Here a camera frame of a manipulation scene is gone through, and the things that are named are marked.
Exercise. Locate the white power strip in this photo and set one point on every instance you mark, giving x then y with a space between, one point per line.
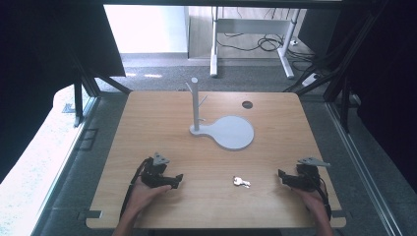
310 79

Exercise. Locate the person's left hand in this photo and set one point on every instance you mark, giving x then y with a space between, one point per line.
141 198

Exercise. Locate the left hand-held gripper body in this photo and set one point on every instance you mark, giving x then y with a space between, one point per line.
154 173

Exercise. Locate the black curtain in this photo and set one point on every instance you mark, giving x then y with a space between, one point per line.
42 65
387 82

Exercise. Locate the silver key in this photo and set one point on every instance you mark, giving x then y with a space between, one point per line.
241 182

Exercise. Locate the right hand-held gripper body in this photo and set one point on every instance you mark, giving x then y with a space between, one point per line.
308 178

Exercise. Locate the aluminium floor rail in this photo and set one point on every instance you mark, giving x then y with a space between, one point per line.
360 167

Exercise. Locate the white peg stand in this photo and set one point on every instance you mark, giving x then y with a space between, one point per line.
231 131

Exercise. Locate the black metal frame strut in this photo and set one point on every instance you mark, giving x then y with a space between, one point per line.
87 87
337 65

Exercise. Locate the white desk frame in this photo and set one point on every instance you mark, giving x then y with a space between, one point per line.
252 26

